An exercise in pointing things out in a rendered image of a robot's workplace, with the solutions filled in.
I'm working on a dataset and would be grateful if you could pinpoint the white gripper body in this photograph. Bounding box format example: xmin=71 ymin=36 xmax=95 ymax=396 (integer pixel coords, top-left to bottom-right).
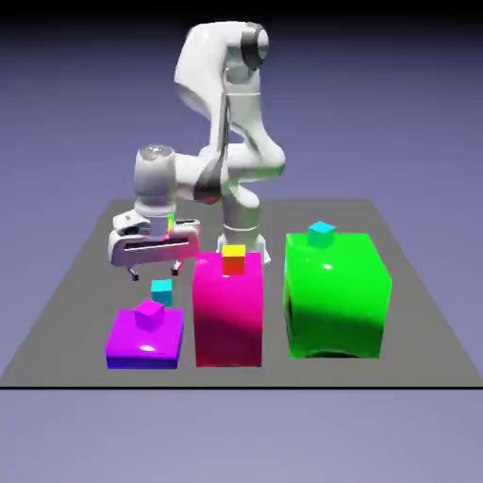
xmin=108 ymin=227 xmax=202 ymax=268

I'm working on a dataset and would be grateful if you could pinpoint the small cyan cube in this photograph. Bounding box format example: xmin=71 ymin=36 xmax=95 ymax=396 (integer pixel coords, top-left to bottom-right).
xmin=150 ymin=278 xmax=174 ymax=308
xmin=308 ymin=221 xmax=337 ymax=251

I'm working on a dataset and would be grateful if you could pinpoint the small purple cube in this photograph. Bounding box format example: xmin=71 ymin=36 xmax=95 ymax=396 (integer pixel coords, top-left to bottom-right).
xmin=133 ymin=299 xmax=166 ymax=333

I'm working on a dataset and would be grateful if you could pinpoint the small red cube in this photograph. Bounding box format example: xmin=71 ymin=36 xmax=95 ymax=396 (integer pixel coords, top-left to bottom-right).
xmin=221 ymin=244 xmax=247 ymax=276

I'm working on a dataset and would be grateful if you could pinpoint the large purple box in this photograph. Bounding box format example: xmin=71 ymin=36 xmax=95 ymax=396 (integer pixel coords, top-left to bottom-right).
xmin=105 ymin=308 xmax=185 ymax=371

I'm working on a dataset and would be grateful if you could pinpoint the large pink box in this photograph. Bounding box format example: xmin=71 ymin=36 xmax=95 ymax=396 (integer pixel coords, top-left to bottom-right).
xmin=192 ymin=251 xmax=263 ymax=368

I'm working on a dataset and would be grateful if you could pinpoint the large green box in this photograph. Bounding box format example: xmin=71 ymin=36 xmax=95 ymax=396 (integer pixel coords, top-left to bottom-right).
xmin=283 ymin=232 xmax=392 ymax=359

